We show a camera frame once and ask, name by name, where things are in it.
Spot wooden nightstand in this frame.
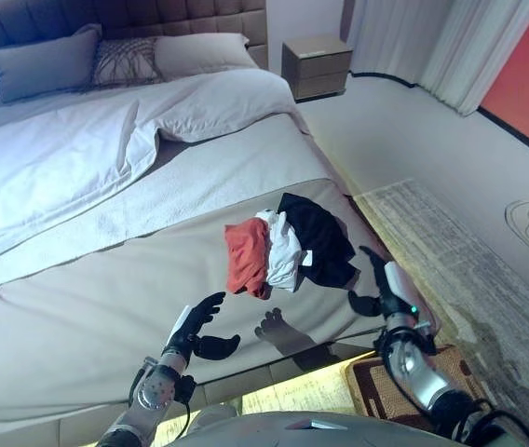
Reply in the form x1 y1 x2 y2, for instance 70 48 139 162
281 33 354 102

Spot large bed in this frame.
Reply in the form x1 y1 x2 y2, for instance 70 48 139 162
0 0 442 441

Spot white pillow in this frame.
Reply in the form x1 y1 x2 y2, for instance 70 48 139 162
153 32 257 78

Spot patterned decorative cushion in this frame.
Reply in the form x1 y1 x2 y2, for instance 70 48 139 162
90 36 164 88

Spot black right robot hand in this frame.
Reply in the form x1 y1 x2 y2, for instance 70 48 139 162
347 245 418 318

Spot grey pillow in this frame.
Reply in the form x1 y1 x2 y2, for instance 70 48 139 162
0 23 103 104

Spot black garment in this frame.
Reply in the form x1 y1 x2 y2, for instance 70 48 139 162
277 192 359 291

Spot woven wicker basket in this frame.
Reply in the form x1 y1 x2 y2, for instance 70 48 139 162
344 344 492 427

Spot white garment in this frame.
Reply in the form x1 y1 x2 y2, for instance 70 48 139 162
253 210 315 293

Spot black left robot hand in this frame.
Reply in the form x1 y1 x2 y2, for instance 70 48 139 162
165 291 242 361

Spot white duvet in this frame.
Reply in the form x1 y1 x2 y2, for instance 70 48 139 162
0 68 311 275

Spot beige bed runner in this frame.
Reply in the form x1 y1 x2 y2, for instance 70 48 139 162
0 176 442 432

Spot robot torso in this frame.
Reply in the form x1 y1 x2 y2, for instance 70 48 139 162
180 402 529 447

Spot white curtain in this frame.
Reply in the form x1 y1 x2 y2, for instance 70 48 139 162
346 0 529 117

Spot brown padded headboard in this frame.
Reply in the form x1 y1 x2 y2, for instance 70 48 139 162
0 0 269 71

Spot red garment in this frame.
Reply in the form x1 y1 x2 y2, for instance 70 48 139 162
224 218 273 300

